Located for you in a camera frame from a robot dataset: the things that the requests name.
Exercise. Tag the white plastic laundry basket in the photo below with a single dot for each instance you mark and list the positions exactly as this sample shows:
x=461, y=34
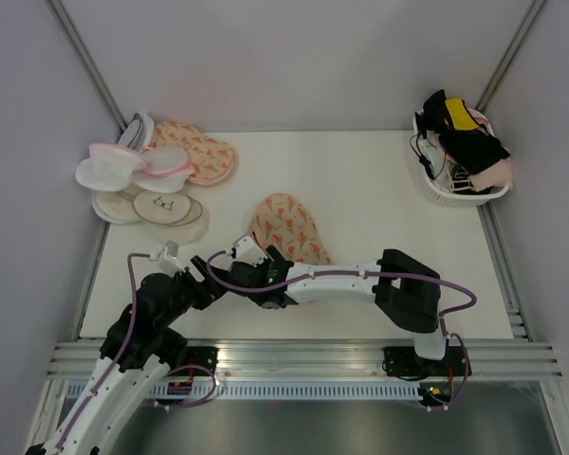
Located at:
x=441, y=179

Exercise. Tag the beige bag with bra print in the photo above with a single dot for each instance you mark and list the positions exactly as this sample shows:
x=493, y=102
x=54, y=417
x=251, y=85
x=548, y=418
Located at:
x=167, y=210

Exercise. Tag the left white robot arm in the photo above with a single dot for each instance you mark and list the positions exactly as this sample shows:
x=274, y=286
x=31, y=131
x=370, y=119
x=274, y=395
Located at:
x=139, y=350

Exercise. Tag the peach floral mesh laundry bag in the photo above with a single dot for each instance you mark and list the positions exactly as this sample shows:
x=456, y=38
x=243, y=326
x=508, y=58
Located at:
x=282, y=221

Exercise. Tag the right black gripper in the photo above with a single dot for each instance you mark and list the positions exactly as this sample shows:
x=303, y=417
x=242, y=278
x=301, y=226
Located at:
x=271, y=250

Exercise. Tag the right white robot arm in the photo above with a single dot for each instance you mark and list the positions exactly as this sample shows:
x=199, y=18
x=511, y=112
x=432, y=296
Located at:
x=402, y=288

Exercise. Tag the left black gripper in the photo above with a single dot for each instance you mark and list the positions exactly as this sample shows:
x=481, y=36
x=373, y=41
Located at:
x=182, y=276

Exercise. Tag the aluminium mounting rail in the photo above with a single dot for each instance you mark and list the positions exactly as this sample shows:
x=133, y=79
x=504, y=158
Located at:
x=254, y=360

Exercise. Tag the black bra in basket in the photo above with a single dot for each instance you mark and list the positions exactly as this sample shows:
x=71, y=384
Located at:
x=474, y=150

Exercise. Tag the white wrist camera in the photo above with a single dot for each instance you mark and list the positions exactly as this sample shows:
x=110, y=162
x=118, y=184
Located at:
x=246, y=251
x=166, y=259

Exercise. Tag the white slotted cable duct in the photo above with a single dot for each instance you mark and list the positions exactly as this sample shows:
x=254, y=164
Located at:
x=289, y=390

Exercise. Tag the pink bra in basket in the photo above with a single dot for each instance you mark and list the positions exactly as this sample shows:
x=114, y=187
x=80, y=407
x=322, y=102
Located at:
x=498, y=175

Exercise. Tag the white blue-trimmed mesh bag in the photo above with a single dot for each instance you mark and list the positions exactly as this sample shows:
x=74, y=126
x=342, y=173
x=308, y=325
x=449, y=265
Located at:
x=139, y=132

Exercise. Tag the cream round mesh bag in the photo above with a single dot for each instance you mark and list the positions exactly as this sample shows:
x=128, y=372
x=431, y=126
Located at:
x=112, y=208

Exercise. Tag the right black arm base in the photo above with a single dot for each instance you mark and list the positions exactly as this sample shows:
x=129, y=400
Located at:
x=403, y=363

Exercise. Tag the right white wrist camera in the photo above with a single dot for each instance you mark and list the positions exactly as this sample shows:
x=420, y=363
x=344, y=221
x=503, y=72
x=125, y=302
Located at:
x=246, y=251

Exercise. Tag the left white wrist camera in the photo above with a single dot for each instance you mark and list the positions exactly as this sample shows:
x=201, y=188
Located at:
x=166, y=259

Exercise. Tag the yellow garment in basket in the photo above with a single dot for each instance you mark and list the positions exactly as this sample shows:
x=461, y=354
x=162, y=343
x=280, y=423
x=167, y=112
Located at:
x=459, y=117

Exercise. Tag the white pink-trimmed mesh bag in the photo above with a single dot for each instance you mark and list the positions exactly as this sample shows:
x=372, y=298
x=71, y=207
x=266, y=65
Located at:
x=109, y=167

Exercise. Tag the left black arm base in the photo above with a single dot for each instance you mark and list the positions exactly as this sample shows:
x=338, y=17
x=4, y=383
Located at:
x=200, y=361

